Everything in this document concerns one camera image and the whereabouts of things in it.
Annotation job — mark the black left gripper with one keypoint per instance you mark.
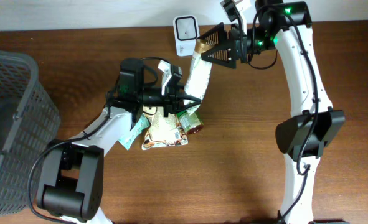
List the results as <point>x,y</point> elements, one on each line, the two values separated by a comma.
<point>173,96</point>

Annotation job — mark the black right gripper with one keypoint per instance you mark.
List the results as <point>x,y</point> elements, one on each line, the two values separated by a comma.
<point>221,37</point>

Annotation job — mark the green lidded jar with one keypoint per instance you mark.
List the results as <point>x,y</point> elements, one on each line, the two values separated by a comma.
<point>191,123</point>

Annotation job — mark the white bamboo print tube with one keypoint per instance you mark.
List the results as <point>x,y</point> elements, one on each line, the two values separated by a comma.
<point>199,72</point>

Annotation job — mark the beige snack bag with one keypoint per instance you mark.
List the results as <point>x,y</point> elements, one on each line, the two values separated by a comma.
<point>163,131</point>

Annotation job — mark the teal wipes packet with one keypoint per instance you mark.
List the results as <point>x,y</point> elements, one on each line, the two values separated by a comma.
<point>127,139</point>

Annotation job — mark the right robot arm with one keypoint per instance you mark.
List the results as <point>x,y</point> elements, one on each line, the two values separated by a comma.
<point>314,123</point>

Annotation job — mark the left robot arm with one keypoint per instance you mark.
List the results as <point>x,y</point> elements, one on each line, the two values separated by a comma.
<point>71,182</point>

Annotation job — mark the white barcode scanner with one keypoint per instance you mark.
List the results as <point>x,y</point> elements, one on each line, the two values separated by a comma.
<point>186,31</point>

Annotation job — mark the grey plastic basket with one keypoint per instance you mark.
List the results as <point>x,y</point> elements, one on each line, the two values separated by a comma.
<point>29,120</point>

